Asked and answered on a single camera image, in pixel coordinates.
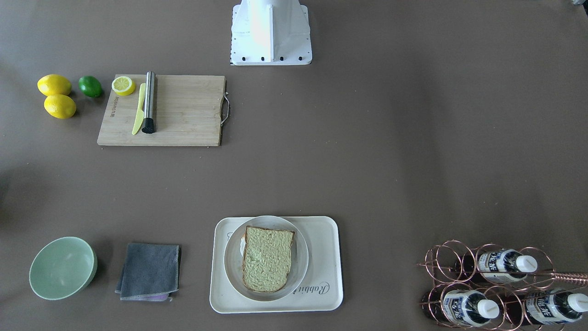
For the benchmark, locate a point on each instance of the bread slice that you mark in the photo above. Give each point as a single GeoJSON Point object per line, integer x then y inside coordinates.
{"type": "Point", "coordinates": [267, 258]}

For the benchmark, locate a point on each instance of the white round plate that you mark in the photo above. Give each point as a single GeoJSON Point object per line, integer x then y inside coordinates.
{"type": "Point", "coordinates": [234, 253]}

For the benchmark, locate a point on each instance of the cream rabbit tray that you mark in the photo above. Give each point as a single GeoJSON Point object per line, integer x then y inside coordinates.
{"type": "Point", "coordinates": [320, 290]}

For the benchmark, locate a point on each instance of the wooden cutting board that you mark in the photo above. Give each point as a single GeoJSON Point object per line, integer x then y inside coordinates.
{"type": "Point", "coordinates": [187, 112]}

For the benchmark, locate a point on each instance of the steel muddler black tip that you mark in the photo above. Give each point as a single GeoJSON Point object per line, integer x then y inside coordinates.
{"type": "Point", "coordinates": [148, 126]}

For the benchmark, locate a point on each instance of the yellow plastic knife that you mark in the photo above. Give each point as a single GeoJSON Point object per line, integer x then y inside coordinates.
{"type": "Point", "coordinates": [139, 115]}

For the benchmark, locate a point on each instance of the grey folded cloth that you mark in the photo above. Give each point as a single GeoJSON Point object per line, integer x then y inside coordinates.
{"type": "Point", "coordinates": [150, 272]}

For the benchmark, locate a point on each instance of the halved lemon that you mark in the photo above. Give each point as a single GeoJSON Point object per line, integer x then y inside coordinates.
{"type": "Point", "coordinates": [123, 86]}

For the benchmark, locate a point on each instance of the green lime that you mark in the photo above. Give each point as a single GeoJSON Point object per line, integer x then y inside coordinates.
{"type": "Point", "coordinates": [90, 86]}

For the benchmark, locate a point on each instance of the tea bottle front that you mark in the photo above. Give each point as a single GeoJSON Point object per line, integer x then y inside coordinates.
{"type": "Point", "coordinates": [463, 308]}

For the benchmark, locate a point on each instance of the tea bottle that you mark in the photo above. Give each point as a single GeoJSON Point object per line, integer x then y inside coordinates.
{"type": "Point", "coordinates": [546, 308]}
{"type": "Point", "coordinates": [463, 308]}
{"type": "Point", "coordinates": [497, 267]}

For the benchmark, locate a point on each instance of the tea bottle middle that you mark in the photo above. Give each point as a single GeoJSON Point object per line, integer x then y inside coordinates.
{"type": "Point", "coordinates": [497, 267]}

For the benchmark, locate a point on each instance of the yellow lemon near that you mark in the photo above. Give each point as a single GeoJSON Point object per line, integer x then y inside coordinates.
{"type": "Point", "coordinates": [60, 106]}

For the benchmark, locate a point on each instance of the yellow lemon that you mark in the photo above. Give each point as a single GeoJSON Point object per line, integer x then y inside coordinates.
{"type": "Point", "coordinates": [54, 84]}
{"type": "Point", "coordinates": [60, 106]}

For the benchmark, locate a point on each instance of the green ceramic bowl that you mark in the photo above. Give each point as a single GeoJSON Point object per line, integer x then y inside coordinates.
{"type": "Point", "coordinates": [62, 268]}

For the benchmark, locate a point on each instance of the yellow lemon far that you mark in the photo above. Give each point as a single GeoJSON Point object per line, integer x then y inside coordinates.
{"type": "Point", "coordinates": [54, 84]}

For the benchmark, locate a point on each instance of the tea bottle back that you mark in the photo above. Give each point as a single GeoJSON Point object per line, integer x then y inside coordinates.
{"type": "Point", "coordinates": [546, 308]}

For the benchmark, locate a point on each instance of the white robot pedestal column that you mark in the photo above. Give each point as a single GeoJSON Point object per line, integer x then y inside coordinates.
{"type": "Point", "coordinates": [270, 33]}

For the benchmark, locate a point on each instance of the copper wire bottle rack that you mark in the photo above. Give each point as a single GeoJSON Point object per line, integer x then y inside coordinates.
{"type": "Point", "coordinates": [440, 259]}

